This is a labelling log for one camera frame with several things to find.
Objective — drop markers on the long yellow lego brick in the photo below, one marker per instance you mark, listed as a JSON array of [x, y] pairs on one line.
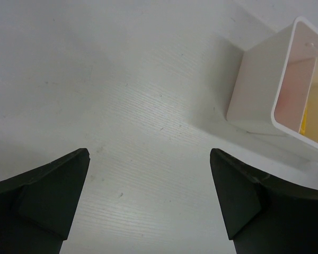
[[302, 129]]

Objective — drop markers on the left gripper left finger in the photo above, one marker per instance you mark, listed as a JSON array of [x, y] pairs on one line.
[[37, 207]]

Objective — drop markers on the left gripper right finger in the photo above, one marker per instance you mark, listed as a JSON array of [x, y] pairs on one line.
[[264, 213]]

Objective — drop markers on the white three-compartment container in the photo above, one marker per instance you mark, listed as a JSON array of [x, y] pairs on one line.
[[276, 80]]

